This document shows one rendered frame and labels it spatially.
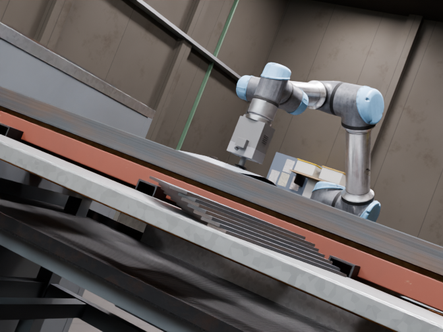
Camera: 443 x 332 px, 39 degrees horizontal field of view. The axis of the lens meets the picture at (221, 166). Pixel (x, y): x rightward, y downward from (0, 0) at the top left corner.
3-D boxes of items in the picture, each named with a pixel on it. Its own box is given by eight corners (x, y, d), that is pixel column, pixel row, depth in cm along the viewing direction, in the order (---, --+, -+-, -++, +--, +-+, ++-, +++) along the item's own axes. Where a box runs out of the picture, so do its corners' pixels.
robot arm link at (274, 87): (298, 74, 176) (283, 62, 169) (285, 111, 175) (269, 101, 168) (276, 70, 181) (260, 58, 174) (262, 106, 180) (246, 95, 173)
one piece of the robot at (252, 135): (238, 99, 171) (216, 155, 171) (265, 107, 167) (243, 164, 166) (254, 110, 180) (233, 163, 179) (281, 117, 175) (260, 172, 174)
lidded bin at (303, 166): (318, 180, 1378) (322, 168, 1379) (312, 176, 1345) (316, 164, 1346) (299, 173, 1403) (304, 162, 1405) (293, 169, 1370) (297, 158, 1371)
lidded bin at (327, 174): (345, 189, 1346) (349, 176, 1347) (339, 185, 1310) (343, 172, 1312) (324, 182, 1372) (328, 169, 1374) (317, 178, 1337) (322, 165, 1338)
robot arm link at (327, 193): (314, 215, 247) (325, 182, 248) (343, 225, 239) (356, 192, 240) (298, 208, 238) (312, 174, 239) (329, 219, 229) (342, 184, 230)
